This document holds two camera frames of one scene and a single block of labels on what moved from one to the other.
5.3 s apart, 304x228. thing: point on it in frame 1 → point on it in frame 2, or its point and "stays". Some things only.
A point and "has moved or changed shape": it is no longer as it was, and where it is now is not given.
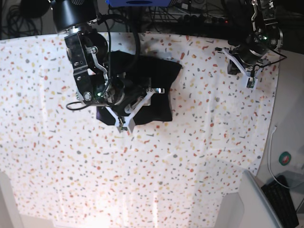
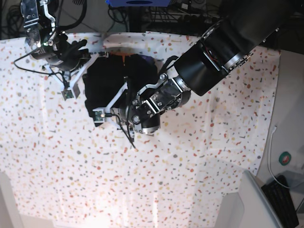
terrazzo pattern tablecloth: x=65 y=168 stays
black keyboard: x=280 y=199 stays
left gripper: x=124 y=99 → x=69 y=63
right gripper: x=248 y=61 → x=135 y=118
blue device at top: x=138 y=3 stays
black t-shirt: x=137 y=74 has moved or changed shape
